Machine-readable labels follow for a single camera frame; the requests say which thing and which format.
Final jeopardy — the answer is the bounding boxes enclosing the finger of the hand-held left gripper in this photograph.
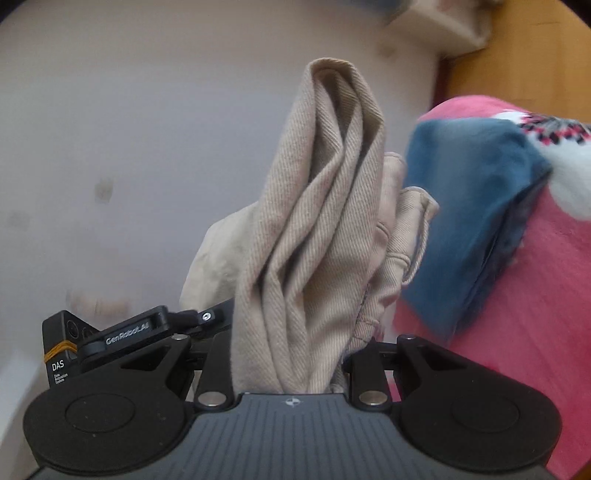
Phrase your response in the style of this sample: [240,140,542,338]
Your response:
[167,299,236,341]

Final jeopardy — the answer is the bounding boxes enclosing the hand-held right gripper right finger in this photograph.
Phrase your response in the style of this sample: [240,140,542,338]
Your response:
[342,335,467,411]

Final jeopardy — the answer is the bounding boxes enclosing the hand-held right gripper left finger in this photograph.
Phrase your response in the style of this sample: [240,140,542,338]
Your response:
[121,331,235,409]

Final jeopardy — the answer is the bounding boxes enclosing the beige pants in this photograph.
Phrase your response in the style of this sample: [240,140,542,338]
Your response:
[179,58,440,395]

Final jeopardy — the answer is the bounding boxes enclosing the folded blue clothes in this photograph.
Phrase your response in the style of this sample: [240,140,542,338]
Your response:
[398,117,555,346]

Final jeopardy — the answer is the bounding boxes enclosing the pink floral blanket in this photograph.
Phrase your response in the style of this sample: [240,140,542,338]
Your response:
[390,95,591,480]

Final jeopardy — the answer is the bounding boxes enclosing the white water dispenser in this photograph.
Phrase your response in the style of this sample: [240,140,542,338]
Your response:
[385,0,491,61]

